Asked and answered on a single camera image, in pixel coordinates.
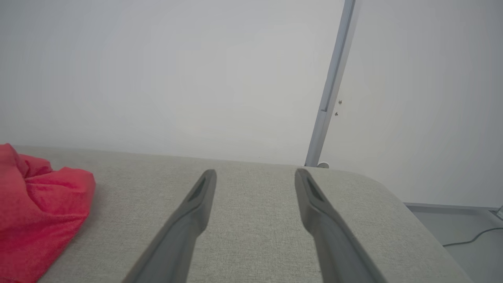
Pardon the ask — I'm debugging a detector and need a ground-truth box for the red garment with white trim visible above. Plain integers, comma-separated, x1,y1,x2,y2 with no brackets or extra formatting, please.
0,143,96,283

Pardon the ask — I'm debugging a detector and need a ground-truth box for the thin black floor cable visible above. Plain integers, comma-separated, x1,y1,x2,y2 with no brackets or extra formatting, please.
443,227,503,247

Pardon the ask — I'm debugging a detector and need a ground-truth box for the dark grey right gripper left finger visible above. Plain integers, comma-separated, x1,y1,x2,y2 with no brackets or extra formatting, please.
122,169,217,283

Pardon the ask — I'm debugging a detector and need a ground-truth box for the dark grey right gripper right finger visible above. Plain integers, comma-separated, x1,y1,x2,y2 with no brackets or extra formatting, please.
295,168,387,283

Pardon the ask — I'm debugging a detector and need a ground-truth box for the grey metal post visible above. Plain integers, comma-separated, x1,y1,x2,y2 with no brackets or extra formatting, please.
305,0,356,167

